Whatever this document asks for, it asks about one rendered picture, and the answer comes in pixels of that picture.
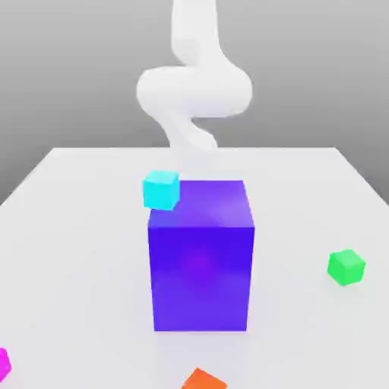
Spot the small cyan cube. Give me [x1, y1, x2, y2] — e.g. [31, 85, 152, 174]
[141, 169, 181, 211]

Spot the large purple box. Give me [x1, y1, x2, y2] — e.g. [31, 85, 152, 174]
[147, 179, 255, 333]

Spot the small orange cube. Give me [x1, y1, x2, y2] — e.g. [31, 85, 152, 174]
[180, 367, 229, 389]

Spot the small green cube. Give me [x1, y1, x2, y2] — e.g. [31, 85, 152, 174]
[327, 248, 367, 287]

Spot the small magenta cube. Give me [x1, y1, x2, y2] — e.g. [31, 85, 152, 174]
[0, 347, 13, 384]

